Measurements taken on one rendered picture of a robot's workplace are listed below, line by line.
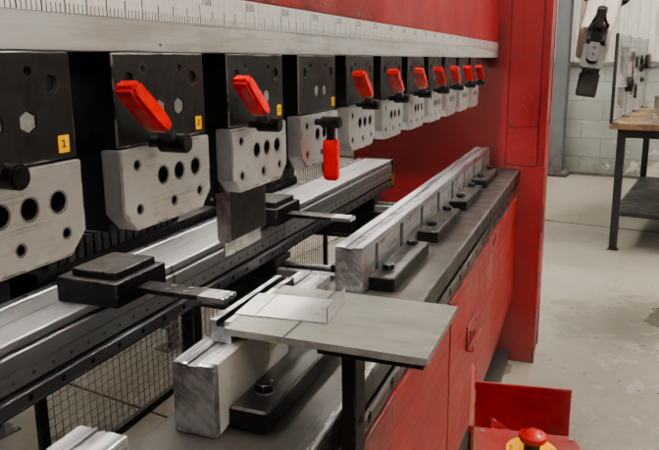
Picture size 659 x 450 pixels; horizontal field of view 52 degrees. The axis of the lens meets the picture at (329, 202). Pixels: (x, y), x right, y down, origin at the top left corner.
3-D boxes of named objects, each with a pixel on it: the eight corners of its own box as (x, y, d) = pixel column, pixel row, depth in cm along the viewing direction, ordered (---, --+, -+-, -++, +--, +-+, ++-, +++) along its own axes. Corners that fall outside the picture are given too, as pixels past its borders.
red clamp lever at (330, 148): (338, 181, 102) (337, 117, 100) (313, 180, 103) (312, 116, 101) (342, 179, 103) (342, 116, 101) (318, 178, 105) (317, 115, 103)
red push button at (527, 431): (547, 464, 95) (548, 440, 94) (518, 461, 96) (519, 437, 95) (544, 448, 99) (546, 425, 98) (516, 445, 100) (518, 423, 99)
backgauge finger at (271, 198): (343, 232, 139) (343, 209, 138) (231, 223, 148) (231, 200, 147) (362, 220, 150) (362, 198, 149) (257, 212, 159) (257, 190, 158)
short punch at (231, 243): (231, 258, 88) (228, 186, 86) (218, 257, 89) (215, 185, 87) (266, 239, 97) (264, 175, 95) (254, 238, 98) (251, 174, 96)
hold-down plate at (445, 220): (437, 243, 172) (437, 231, 171) (417, 241, 174) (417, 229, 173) (460, 218, 199) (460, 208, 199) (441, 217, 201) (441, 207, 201)
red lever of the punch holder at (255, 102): (254, 72, 75) (284, 123, 83) (222, 72, 76) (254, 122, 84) (249, 84, 74) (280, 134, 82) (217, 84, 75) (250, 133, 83)
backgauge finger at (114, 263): (209, 324, 91) (207, 288, 90) (57, 300, 101) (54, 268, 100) (250, 295, 102) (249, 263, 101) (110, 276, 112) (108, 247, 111)
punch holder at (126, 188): (126, 235, 62) (113, 51, 59) (53, 227, 65) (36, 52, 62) (212, 203, 76) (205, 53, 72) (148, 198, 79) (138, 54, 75)
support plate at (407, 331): (427, 367, 77) (427, 359, 76) (224, 334, 86) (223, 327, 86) (457, 313, 93) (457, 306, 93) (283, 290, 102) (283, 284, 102)
